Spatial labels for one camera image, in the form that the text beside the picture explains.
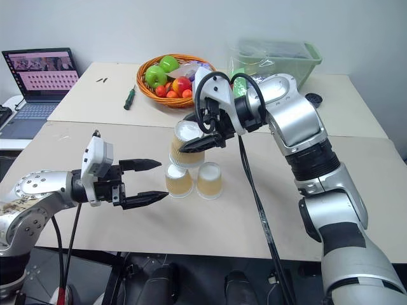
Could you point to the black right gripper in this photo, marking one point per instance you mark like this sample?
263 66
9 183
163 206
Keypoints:
221 127

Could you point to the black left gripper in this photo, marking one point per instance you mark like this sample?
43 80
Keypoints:
108 189

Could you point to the brown ribbed paper cup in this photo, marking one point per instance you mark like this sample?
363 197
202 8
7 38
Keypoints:
209 184
186 155
179 185

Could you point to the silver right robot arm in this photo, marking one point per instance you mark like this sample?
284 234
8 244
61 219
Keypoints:
292 117

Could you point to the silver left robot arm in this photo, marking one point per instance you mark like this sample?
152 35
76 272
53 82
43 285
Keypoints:
41 187

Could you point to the small red fruit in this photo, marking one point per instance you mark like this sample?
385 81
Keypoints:
187 93
160 91

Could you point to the small orange fruit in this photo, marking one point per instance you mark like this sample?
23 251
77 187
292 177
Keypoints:
168 86
172 95

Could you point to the red yellow apple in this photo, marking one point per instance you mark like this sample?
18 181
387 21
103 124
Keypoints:
182 85

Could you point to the orange wicker basket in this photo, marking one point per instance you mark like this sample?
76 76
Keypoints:
149 92

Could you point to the green packet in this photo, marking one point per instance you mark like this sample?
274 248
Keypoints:
240 87

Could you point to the white plastic wrapper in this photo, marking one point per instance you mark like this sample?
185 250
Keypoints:
187 68

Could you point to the green apple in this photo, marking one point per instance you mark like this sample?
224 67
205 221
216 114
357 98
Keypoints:
155 76
168 63

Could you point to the black round cap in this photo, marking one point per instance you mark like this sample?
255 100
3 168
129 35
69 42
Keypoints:
314 99

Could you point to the green plastic bin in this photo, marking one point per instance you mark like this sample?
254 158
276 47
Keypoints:
311 63

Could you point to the grey open laptop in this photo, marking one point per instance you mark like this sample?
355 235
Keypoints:
41 79

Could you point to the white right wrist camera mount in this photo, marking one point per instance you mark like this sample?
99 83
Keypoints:
219 92

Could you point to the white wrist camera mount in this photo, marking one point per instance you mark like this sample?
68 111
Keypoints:
219 92
95 155

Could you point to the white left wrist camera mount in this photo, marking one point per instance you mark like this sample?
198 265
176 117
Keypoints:
95 155

